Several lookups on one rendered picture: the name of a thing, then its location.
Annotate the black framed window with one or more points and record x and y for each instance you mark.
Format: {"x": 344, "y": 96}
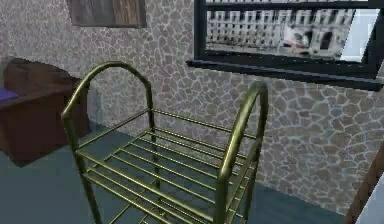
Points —
{"x": 283, "y": 30}

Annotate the purple bed cover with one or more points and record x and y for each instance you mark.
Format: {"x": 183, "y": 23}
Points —
{"x": 6, "y": 94}

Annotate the wooden framed wall picture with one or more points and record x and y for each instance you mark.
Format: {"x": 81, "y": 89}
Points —
{"x": 106, "y": 12}

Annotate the brown wooden door frame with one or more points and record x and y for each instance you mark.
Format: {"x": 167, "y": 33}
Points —
{"x": 366, "y": 186}

